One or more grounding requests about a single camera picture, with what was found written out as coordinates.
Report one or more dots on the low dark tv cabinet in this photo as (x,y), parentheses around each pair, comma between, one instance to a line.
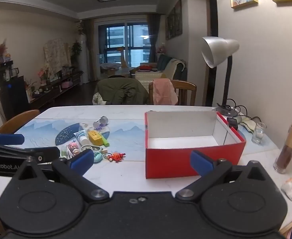
(58,89)

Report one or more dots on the dark wall paintings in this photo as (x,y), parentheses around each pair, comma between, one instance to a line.
(173,21)

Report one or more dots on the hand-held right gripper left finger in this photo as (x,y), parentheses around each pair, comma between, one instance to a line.
(81,161)

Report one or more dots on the blue mountain print table mat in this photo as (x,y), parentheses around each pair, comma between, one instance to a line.
(128,134)

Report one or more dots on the pink-haired doll figure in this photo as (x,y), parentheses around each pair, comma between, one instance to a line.
(73,149)

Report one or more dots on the pink cloth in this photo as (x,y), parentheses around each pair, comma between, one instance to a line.
(164,92)

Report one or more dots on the green lip balm tube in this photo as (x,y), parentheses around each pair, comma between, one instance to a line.
(106,142)

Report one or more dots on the red cardboard box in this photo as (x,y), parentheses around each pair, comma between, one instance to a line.
(165,161)

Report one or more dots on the floral hanging cloth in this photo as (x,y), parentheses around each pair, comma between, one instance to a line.
(56,57)

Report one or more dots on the white sunglasses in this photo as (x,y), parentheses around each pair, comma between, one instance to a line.
(89,148)

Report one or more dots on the small yellow box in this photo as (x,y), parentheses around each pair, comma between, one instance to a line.
(95,137)

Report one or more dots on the small clear bottle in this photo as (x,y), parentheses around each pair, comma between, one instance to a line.
(101,122)

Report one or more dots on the pale green cloth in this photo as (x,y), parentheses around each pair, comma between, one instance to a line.
(248,125)

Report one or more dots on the white desk lamp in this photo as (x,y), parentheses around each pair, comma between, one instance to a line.
(220,47)

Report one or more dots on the yellow giraffe toy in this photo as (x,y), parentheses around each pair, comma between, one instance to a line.
(121,57)

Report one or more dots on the balcony glass door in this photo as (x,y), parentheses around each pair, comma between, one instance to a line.
(121,42)

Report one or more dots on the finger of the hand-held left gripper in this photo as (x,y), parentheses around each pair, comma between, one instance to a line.
(23,153)
(11,139)

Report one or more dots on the black water dispenser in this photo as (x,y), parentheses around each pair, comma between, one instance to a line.
(11,94)

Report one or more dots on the dark curtain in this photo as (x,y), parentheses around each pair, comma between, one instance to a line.
(153,34)

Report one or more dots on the small teal case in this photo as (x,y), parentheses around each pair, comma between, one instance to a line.
(97,157)

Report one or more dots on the red cushion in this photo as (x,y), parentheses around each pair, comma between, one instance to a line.
(146,67)

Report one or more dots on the clear glass cup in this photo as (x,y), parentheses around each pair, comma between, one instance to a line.
(258,134)

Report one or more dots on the round-backed wooden chair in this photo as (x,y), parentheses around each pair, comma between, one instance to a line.
(16,122)

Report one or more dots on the cream sofa blanket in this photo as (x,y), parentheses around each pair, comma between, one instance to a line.
(174,67)

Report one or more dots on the olive green jacket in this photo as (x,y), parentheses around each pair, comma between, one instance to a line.
(121,90)

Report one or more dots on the wooden dining chair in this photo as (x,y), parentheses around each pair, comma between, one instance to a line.
(185,92)

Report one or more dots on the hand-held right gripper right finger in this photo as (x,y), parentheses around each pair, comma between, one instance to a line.
(201,163)

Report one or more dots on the green potted plant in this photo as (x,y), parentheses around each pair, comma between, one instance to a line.
(76,51)

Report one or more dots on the tall jar brown contents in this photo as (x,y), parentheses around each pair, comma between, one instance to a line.
(286,151)

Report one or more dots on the dark green sofa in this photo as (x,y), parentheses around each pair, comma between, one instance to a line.
(165,67)

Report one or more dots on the white blue cream tube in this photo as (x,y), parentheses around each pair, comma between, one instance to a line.
(81,137)

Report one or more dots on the round coffee table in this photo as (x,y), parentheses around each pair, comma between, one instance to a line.
(109,68)

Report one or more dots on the black power adapter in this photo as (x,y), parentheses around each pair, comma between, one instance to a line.
(233,123)

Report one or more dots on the white tower air conditioner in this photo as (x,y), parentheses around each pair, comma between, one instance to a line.
(84,59)

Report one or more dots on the white quilted jacket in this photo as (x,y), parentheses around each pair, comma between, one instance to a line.
(97,99)

